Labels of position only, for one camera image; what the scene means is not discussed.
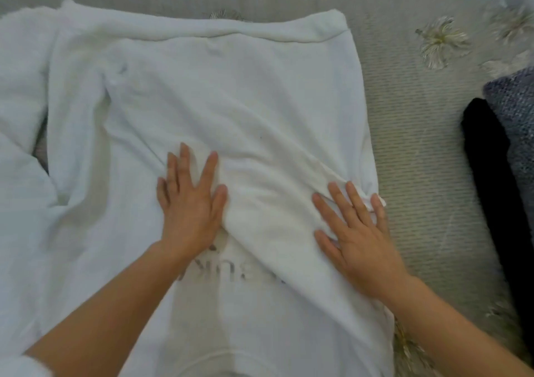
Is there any person's left hand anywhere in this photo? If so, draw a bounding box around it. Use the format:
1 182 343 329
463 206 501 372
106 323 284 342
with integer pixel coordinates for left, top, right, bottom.
156 142 228 261

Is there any black folded garment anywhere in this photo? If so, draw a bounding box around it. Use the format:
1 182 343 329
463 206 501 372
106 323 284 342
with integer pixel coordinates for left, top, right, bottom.
461 98 534 348

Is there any person's right hand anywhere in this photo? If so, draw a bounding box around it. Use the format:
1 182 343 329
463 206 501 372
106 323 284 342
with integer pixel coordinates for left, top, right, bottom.
311 181 411 302

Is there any white sweatshirt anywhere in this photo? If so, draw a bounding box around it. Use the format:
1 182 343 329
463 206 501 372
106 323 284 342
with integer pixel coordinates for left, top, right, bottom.
0 0 396 377

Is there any person's left forearm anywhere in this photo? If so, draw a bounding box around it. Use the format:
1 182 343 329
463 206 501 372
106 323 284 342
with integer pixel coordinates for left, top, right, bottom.
24 240 199 377

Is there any person's right forearm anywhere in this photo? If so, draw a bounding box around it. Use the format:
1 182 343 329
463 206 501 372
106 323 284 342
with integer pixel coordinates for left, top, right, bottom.
382 274 534 377

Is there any grey embroidered bedspread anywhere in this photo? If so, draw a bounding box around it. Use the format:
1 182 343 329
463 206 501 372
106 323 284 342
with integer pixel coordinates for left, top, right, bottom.
0 0 534 377

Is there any grey knitted garment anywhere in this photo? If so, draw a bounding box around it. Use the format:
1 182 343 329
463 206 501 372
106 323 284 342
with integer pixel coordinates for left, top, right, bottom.
483 66 534 240

